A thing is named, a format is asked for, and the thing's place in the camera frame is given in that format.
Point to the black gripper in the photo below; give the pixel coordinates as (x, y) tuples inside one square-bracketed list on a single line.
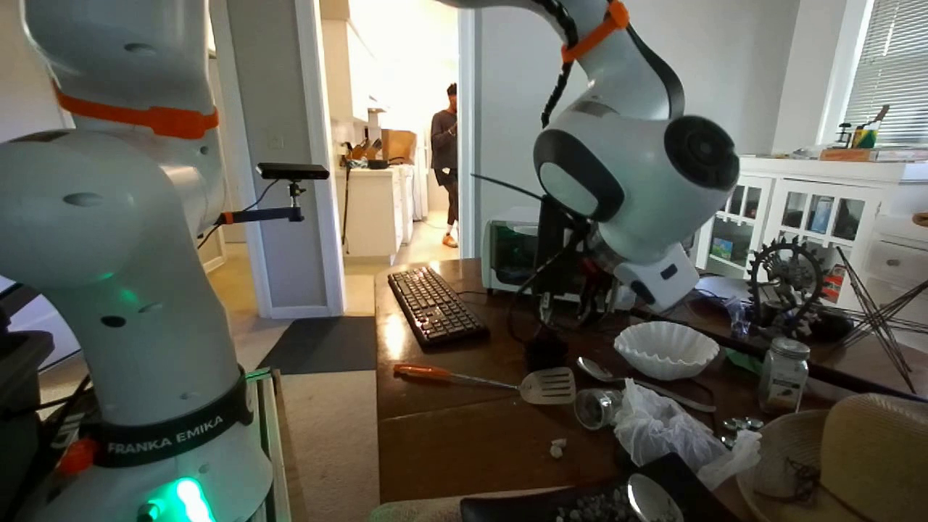
[(566, 251)]

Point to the white toaster oven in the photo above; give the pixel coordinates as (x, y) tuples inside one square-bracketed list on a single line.
[(512, 254)]

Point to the long metal spoon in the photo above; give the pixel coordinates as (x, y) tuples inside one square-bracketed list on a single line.
[(592, 369)]

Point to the small tipped glass jar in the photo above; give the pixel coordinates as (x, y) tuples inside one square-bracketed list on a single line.
[(595, 409)]

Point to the white paper coffee filter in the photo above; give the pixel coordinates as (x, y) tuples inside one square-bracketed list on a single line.
[(669, 350)]

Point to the black computer keyboard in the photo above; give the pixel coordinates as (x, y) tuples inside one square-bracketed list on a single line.
[(437, 305)]

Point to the crumpled white plastic bag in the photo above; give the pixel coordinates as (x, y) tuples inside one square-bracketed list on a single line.
[(663, 425)]

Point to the green cloth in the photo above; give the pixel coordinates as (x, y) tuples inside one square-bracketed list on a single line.
[(743, 360)]

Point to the person in dark clothes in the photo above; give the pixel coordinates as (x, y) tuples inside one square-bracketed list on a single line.
[(446, 154)]

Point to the white kitchen counter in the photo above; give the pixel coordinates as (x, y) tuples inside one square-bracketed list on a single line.
[(378, 206)]

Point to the black gear sculpture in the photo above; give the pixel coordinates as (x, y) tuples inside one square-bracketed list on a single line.
[(788, 279)]

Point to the glass jar with metal lid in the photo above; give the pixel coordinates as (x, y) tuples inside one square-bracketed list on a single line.
[(784, 377)]

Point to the black floor mat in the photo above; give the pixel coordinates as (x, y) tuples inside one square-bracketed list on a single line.
[(324, 346)]

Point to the red can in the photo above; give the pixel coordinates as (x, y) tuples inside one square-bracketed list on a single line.
[(834, 283)]

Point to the black folding tripod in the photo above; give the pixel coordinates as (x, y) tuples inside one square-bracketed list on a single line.
[(874, 309)]

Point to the white glass door cabinet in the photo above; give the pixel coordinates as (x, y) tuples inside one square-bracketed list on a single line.
[(872, 198)]

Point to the colourful items on cabinet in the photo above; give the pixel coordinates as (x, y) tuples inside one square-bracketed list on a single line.
[(860, 134)]

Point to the straw hat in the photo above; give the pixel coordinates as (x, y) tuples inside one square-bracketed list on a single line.
[(872, 466)]

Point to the window blinds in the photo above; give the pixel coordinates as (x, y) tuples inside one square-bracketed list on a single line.
[(894, 69)]

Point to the black camera on stand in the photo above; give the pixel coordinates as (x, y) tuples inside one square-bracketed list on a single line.
[(291, 172)]

